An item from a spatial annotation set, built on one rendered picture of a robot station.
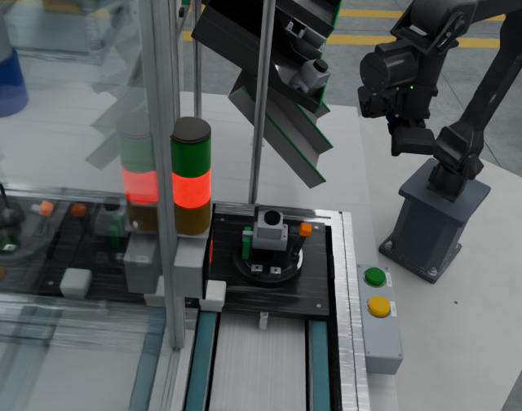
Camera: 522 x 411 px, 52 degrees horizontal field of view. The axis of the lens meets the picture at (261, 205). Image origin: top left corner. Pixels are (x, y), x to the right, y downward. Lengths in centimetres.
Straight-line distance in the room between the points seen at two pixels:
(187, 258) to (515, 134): 296
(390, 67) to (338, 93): 267
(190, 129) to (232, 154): 86
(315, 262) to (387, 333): 20
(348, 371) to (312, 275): 20
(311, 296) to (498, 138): 254
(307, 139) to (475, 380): 62
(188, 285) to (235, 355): 30
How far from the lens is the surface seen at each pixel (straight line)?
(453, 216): 113
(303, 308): 101
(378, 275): 109
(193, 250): 72
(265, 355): 101
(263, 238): 99
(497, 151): 332
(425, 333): 118
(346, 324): 101
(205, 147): 62
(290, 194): 137
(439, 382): 113
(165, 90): 59
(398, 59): 79
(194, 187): 65
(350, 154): 153
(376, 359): 100
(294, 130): 125
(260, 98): 105
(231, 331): 103
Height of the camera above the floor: 179
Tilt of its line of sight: 44 degrees down
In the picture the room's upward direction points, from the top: 6 degrees clockwise
